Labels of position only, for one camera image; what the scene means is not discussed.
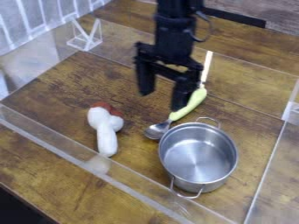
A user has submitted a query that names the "clear acrylic front barrier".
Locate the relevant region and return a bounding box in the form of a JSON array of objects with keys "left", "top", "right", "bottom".
[{"left": 0, "top": 103, "right": 236, "bottom": 224}]

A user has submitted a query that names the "white red plush mushroom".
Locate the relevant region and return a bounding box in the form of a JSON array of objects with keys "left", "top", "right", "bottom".
[{"left": 88, "top": 101, "right": 124, "bottom": 158}]

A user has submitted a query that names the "green handled metal spoon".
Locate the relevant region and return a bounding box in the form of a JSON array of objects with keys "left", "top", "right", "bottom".
[{"left": 144, "top": 87, "right": 207, "bottom": 140}]

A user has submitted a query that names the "black wall strip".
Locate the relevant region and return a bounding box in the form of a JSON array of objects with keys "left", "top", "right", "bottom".
[{"left": 203, "top": 7, "right": 267, "bottom": 28}]

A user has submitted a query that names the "stainless steel pot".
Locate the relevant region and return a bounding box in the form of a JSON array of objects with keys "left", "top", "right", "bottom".
[{"left": 158, "top": 117, "right": 239, "bottom": 200}]

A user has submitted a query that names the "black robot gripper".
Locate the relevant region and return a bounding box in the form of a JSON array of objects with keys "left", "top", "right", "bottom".
[{"left": 135, "top": 0, "right": 203, "bottom": 111}]

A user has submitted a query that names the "clear acrylic triangle bracket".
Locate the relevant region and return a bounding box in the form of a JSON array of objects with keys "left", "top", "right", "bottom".
[{"left": 67, "top": 19, "right": 103, "bottom": 52}]

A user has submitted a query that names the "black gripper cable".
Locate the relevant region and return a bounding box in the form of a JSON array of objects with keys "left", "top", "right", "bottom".
[{"left": 186, "top": 10, "right": 215, "bottom": 44}]

